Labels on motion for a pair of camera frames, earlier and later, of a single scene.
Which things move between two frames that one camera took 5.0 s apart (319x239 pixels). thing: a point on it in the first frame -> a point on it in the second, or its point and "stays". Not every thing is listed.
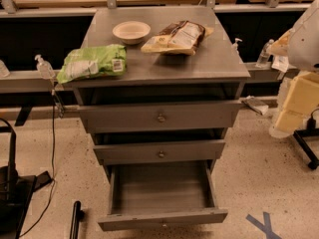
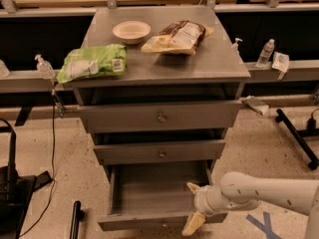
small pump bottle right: [234, 50] stays
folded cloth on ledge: [251, 102] stays
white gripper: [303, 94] -> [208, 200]
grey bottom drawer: [160, 194] stays
